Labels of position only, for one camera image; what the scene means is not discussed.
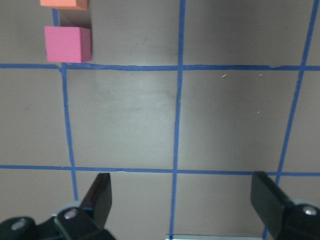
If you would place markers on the red foam cube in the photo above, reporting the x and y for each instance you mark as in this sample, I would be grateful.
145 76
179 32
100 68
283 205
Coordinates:
68 44

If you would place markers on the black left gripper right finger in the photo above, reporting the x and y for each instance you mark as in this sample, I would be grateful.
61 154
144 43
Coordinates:
270 203

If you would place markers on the orange foam cube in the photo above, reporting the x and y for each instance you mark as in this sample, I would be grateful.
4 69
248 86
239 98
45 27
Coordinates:
78 5

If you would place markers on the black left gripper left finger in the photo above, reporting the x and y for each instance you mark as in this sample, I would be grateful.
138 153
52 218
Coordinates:
97 202

